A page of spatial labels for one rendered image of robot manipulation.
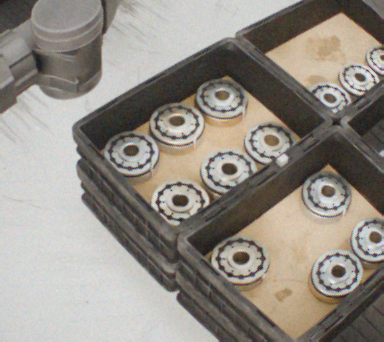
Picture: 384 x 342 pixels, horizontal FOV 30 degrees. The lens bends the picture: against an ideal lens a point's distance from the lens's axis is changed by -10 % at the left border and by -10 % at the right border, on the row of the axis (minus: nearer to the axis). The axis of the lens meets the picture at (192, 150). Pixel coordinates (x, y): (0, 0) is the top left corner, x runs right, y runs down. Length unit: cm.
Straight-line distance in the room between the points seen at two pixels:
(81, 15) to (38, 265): 84
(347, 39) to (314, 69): 16
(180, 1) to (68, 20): 129
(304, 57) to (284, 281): 57
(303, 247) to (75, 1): 77
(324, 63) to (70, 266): 71
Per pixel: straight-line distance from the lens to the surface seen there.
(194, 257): 123
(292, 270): 135
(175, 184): 140
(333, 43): 176
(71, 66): 77
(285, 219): 141
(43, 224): 155
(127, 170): 142
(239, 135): 152
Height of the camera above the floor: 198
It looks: 51 degrees down
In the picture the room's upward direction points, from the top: 4 degrees clockwise
